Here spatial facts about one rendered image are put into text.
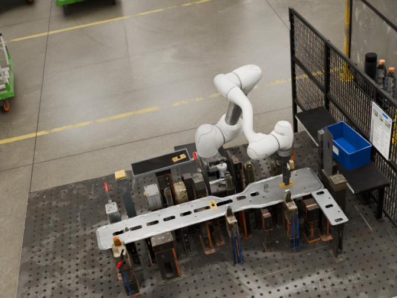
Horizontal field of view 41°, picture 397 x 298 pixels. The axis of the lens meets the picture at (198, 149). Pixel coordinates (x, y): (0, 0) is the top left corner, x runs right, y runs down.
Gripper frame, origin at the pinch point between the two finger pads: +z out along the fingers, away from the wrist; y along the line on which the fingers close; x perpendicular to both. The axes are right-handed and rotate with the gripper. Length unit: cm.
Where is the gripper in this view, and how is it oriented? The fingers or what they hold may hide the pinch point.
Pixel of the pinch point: (286, 178)
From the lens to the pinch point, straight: 325.4
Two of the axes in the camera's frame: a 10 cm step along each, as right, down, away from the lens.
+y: 2.5, 5.6, -7.9
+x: 9.6, -2.6, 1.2
